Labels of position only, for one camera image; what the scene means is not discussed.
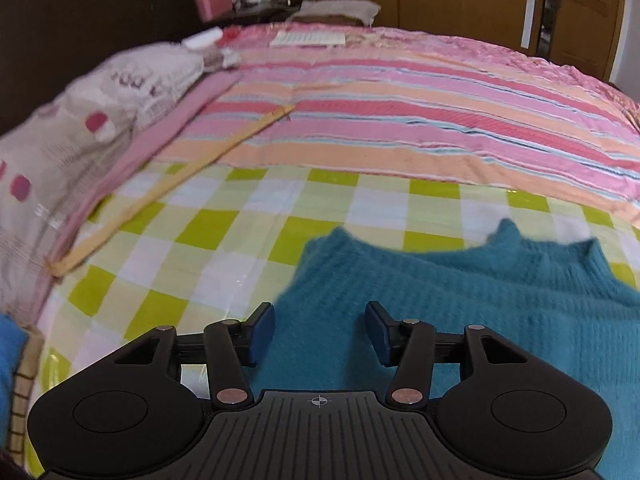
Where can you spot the dark wooden headboard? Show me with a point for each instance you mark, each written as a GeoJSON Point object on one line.
{"type": "Point", "coordinates": [46, 44]}

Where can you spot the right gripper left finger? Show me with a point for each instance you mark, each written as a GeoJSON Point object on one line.
{"type": "Point", "coordinates": [259, 329]}

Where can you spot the pink pillow underlay cloth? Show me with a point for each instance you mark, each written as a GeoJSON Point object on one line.
{"type": "Point", "coordinates": [165, 124]}

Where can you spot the folded grey cloth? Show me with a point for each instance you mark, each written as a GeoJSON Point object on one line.
{"type": "Point", "coordinates": [337, 12]}

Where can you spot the wooden room door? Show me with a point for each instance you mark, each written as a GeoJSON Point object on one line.
{"type": "Point", "coordinates": [585, 35]}

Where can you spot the blue cloth at bedside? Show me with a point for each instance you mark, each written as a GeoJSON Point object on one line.
{"type": "Point", "coordinates": [12, 341]}

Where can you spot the teal fuzzy sweater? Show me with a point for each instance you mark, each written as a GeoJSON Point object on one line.
{"type": "Point", "coordinates": [560, 302]}

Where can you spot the dark bedside table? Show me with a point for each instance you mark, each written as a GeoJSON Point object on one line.
{"type": "Point", "coordinates": [254, 12]}

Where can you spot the pink striped quilt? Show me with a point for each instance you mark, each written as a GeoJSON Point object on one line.
{"type": "Point", "coordinates": [416, 105]}

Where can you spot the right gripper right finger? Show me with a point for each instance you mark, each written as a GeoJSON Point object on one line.
{"type": "Point", "coordinates": [382, 330]}

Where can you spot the white paper sheet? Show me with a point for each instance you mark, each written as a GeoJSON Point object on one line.
{"type": "Point", "coordinates": [286, 38]}

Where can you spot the green checkered bed sheet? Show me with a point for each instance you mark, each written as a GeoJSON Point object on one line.
{"type": "Point", "coordinates": [227, 240]}

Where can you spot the grey patterned pillow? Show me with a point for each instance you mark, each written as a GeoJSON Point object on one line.
{"type": "Point", "coordinates": [52, 164]}

